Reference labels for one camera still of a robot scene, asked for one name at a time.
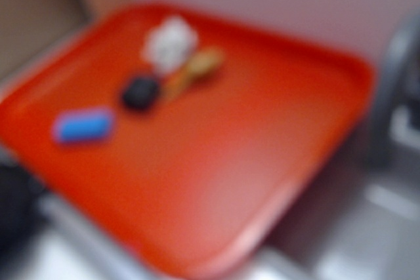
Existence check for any crumpled white paper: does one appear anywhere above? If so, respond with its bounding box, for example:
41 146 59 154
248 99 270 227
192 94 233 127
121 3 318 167
140 16 199 77

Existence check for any red plastic tray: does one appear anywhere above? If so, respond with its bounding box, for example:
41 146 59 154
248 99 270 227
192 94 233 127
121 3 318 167
1 3 375 279

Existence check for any tan orange toy piece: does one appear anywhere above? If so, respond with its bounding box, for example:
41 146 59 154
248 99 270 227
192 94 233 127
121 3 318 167
163 47 224 100

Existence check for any black round object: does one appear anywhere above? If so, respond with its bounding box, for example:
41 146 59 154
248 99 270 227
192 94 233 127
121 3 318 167
121 76 160 111

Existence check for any blue rectangular eraser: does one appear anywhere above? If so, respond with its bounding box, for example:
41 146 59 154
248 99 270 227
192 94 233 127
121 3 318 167
51 108 115 144

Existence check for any dark object at left edge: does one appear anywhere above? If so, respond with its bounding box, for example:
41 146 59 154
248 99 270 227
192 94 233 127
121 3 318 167
1 163 45 256

